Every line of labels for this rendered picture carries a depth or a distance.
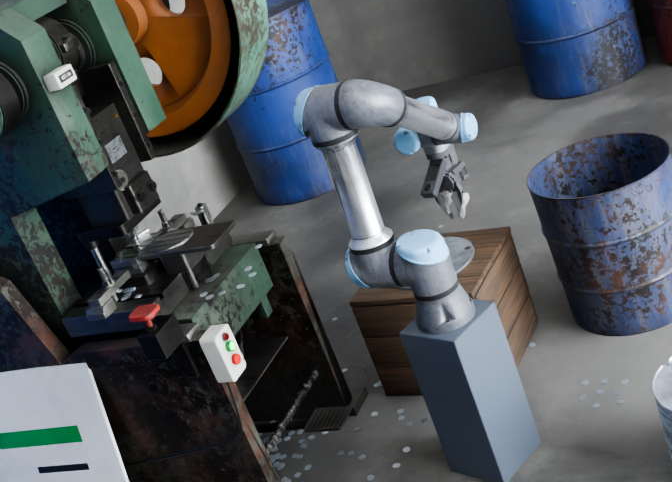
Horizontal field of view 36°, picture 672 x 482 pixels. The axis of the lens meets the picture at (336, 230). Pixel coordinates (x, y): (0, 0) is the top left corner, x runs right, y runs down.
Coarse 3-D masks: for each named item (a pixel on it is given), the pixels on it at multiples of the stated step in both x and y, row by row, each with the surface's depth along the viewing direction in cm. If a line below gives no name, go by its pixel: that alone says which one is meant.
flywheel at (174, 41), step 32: (128, 0) 285; (160, 0) 288; (192, 0) 281; (224, 0) 274; (160, 32) 290; (192, 32) 286; (224, 32) 278; (160, 64) 295; (192, 64) 291; (224, 64) 283; (160, 96) 301; (192, 96) 293; (224, 96) 300; (160, 128) 302
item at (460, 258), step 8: (448, 240) 320; (456, 240) 318; (464, 240) 316; (448, 248) 315; (456, 248) 313; (472, 248) 309; (456, 256) 308; (464, 256) 306; (472, 256) 304; (456, 264) 303; (464, 264) 302; (456, 272) 298; (400, 288) 302; (408, 288) 300
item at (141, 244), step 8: (160, 232) 287; (136, 240) 288; (144, 240) 286; (152, 240) 283; (128, 248) 286; (136, 248) 282; (144, 248) 280; (128, 256) 279; (136, 256) 276; (112, 264) 280; (120, 264) 279; (128, 264) 278; (136, 264) 276; (144, 264) 278; (136, 272) 278
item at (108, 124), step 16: (96, 112) 267; (112, 112) 270; (96, 128) 263; (112, 128) 269; (112, 144) 268; (128, 144) 274; (112, 160) 267; (128, 160) 273; (128, 176) 272; (144, 176) 273; (112, 192) 267; (128, 192) 268; (144, 192) 272; (96, 208) 272; (112, 208) 270; (128, 208) 270; (144, 208) 271; (96, 224) 274
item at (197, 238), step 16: (208, 224) 279; (224, 224) 275; (160, 240) 280; (176, 240) 275; (192, 240) 272; (208, 240) 268; (144, 256) 275; (160, 256) 273; (176, 256) 273; (192, 256) 276; (176, 272) 276; (192, 272) 275; (208, 272) 282; (192, 288) 277
